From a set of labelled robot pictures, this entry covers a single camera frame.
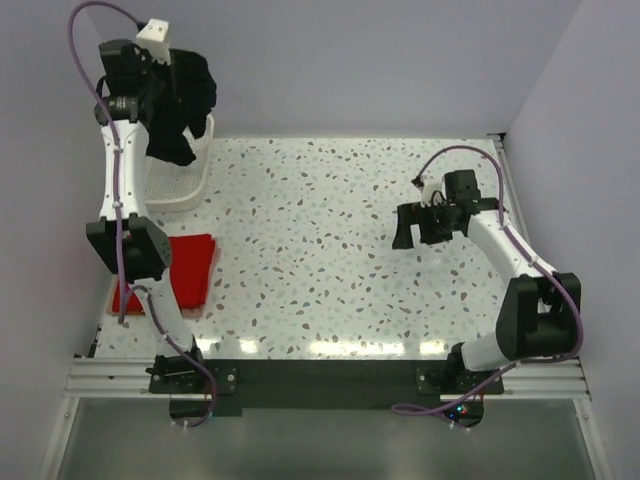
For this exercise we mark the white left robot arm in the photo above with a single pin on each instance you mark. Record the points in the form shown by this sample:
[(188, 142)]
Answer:
[(129, 243)]

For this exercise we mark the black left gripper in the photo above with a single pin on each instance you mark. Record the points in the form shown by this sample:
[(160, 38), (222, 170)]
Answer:
[(167, 70)]

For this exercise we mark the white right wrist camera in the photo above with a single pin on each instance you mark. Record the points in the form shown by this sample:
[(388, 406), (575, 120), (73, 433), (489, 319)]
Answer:
[(432, 194)]

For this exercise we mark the white plastic basket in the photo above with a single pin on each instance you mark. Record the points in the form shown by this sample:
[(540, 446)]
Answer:
[(171, 188)]

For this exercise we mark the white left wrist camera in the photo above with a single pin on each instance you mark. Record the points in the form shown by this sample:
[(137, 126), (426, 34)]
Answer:
[(154, 37)]

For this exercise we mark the black t shirt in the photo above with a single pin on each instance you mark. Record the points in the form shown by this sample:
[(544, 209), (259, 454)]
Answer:
[(189, 95)]

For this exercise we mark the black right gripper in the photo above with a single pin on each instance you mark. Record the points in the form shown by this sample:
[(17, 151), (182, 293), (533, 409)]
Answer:
[(413, 214)]

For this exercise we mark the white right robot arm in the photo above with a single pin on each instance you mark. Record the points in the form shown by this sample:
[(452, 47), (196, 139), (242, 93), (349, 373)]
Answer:
[(539, 320)]

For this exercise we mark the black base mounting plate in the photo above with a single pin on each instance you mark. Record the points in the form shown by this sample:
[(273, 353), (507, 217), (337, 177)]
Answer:
[(229, 387)]

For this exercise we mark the aluminium frame rail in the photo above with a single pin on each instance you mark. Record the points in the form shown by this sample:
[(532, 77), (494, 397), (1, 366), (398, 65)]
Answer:
[(126, 378)]

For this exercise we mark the red folded t shirt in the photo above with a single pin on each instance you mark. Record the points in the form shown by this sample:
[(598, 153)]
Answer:
[(191, 271)]

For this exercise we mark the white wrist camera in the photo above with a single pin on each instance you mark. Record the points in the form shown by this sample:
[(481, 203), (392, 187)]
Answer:
[(432, 194), (154, 37)]

